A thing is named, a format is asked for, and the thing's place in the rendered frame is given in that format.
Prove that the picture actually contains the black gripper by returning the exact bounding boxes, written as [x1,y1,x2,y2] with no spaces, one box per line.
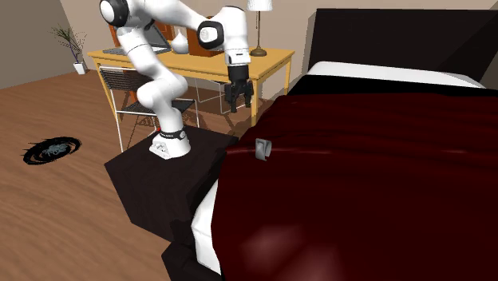
[223,64,255,114]

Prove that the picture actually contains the yellow wooden desk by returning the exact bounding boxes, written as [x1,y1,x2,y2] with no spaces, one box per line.
[86,46,296,153]

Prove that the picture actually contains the small grey curved object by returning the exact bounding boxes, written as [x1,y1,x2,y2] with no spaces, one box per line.
[255,137,273,162]

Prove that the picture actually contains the orange brown box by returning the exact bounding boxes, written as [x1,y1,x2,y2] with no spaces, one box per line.
[186,16,226,58]

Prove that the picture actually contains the table lamp with white shade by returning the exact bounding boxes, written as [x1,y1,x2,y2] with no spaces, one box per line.
[246,0,274,57]

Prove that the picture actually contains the white vase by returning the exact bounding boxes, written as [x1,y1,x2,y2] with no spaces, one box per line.
[171,31,190,54]

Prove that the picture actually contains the grey laptop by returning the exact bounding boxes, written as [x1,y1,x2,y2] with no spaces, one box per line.
[102,24,173,56]

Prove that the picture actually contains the black mesh chair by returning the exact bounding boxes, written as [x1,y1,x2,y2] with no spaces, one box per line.
[98,65,200,153]

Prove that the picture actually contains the dark robot stand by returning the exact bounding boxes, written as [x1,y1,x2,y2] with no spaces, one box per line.
[103,125,239,243]

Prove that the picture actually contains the bed with dark red blanket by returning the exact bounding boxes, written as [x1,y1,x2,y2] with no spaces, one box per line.
[161,8,498,281]

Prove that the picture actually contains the potted plant in white pot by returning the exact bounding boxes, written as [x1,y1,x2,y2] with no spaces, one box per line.
[50,24,88,76]

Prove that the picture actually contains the round black floor object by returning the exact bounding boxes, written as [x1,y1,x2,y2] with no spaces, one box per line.
[22,136,83,166]

